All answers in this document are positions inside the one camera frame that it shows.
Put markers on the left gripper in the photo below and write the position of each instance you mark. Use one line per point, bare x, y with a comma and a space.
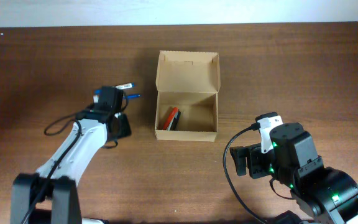
123, 126

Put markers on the blue ballpoint pen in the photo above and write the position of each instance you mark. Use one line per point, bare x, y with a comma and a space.
129, 97

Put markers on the red black stapler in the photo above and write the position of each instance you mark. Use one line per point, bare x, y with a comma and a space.
172, 120

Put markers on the cardboard box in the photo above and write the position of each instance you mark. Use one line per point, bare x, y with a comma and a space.
191, 82

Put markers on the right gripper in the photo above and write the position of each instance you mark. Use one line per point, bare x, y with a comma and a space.
248, 158

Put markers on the blue whiteboard marker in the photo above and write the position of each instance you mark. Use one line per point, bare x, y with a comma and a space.
120, 87

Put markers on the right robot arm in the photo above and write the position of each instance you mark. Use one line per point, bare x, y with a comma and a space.
325, 194

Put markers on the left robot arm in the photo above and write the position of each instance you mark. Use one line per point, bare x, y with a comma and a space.
50, 195

